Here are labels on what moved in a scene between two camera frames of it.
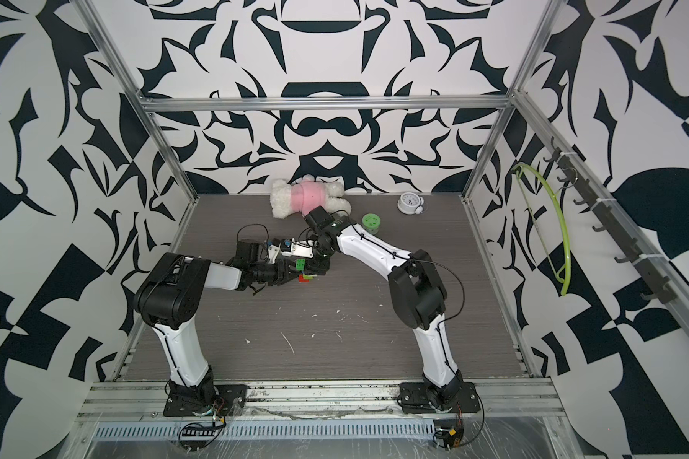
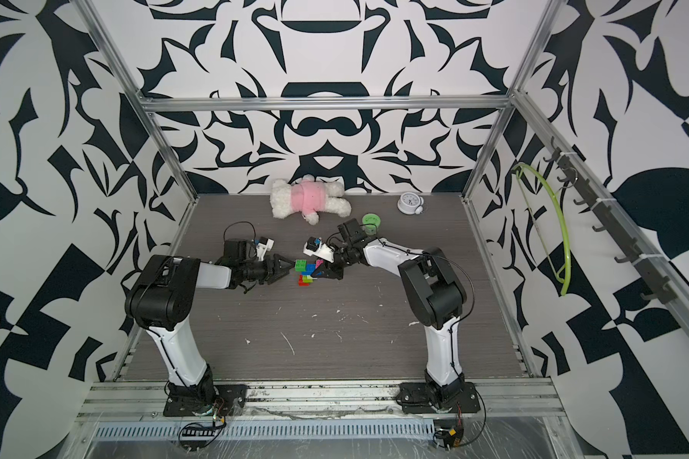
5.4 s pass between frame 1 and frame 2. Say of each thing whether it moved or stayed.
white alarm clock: stayed
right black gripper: moved
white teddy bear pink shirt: stayed
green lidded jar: stayed
